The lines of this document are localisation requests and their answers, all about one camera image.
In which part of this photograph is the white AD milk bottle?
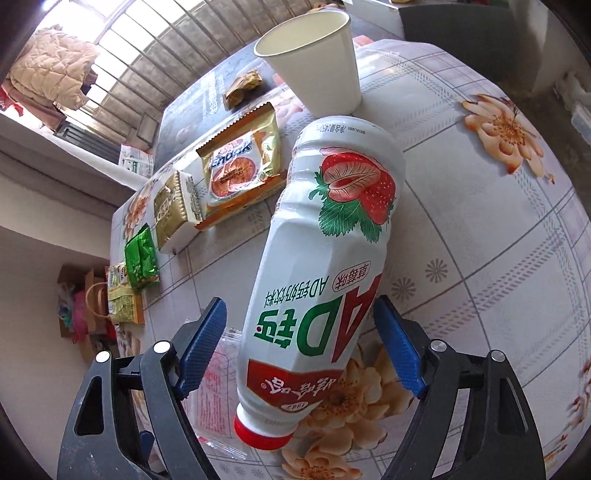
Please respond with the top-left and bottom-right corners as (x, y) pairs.
(235, 116), (406, 450)

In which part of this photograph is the clear pink printed plastic bag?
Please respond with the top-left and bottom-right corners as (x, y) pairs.
(183, 328), (249, 461)

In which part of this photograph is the yellow green snack packet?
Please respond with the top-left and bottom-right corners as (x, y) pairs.
(106, 262), (144, 325)

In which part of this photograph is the small white gold box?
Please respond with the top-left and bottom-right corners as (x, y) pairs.
(153, 171), (202, 255)

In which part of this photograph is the orange biscuit packet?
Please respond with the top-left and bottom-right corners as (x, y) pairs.
(197, 103), (287, 231)

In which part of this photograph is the crumpled brown wrapper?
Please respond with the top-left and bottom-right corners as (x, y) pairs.
(223, 70), (263, 110)

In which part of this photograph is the white paper cup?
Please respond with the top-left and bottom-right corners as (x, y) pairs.
(253, 9), (362, 118)

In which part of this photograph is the pink quilted jacket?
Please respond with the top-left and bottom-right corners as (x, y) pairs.
(1, 27), (98, 131)

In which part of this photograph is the grey side cabinet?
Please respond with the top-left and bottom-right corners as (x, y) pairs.
(345, 1), (518, 81)

